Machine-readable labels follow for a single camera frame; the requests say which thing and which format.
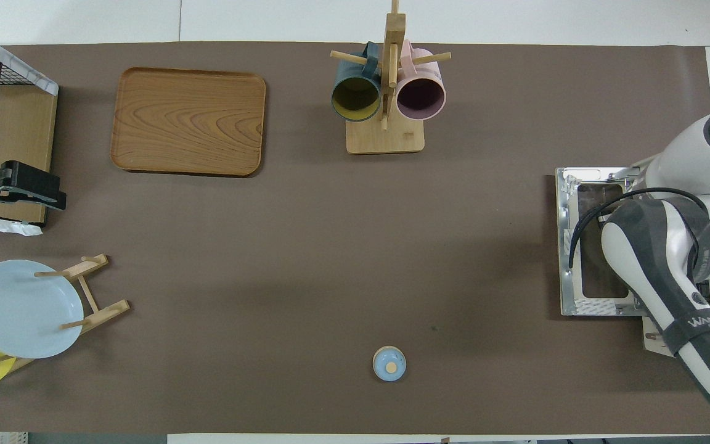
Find metal base frame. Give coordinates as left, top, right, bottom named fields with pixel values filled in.
left=555, top=166, right=647, bottom=317

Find brown table mat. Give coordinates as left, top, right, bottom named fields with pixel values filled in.
left=0, top=42, right=710, bottom=435

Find small blue bell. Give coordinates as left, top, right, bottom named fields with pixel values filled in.
left=373, top=346, right=407, bottom=382

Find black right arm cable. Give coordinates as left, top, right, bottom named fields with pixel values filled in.
left=568, top=187, right=710, bottom=270

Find pink mug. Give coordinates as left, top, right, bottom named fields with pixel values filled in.
left=396, top=40, right=447, bottom=121

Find wooden plate rack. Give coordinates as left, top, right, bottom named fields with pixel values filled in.
left=0, top=253, right=131, bottom=374

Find brown wooden tray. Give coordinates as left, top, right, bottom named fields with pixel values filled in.
left=110, top=67, right=267, bottom=178

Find wooden mug stand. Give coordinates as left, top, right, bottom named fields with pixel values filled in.
left=330, top=0, right=452, bottom=155

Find light blue plate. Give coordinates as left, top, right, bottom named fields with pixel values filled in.
left=0, top=259, right=84, bottom=360

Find dark blue mug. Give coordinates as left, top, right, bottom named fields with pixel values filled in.
left=330, top=42, right=382, bottom=123

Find wooden shelf with wire basket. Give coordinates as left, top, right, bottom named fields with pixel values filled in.
left=0, top=23, right=60, bottom=236

